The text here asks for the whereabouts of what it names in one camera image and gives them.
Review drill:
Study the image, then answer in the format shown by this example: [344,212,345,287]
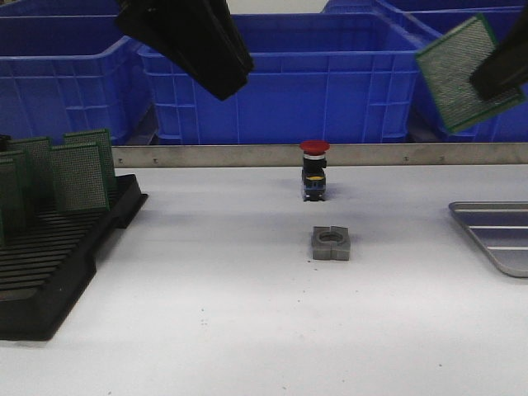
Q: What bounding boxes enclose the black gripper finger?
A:
[469,7,527,100]
[115,0,254,101]

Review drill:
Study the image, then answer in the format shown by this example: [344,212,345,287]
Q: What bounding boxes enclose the green perforated circuit board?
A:
[413,10,527,142]

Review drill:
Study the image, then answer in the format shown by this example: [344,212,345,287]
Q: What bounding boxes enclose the green circuit board in rack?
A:
[1,151,35,233]
[50,142,110,212]
[7,136,54,205]
[62,128,118,194]
[1,158,19,247]

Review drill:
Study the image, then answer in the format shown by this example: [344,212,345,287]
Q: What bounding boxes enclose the silver metal tray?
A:
[449,201,527,279]

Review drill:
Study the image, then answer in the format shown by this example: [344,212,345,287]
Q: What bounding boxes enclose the black slotted board rack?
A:
[1,174,148,341]

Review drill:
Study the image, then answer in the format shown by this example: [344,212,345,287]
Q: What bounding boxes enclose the front right blue crate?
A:
[403,7,527,143]

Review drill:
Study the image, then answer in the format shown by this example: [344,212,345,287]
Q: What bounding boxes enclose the blue crate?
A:
[1,0,120,17]
[403,7,527,143]
[1,15,152,144]
[139,12,418,145]
[323,0,527,13]

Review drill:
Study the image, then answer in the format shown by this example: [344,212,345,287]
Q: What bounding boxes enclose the centre blue crate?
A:
[139,12,418,145]

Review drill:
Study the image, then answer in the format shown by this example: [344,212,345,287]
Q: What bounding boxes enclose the rear right blue crate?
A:
[323,0,527,13]

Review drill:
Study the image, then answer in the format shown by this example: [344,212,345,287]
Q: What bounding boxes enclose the front left blue crate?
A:
[1,15,152,144]

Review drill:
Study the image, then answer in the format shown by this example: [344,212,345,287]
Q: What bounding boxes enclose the red emergency stop button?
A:
[299,139,330,201]

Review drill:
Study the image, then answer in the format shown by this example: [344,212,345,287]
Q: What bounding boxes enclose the rear left blue crate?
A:
[1,0,120,17]

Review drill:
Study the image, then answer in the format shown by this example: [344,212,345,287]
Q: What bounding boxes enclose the grey metal bearing block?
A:
[311,226,351,261]

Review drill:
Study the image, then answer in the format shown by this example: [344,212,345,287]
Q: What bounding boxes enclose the steel shelf front rail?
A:
[111,142,528,169]

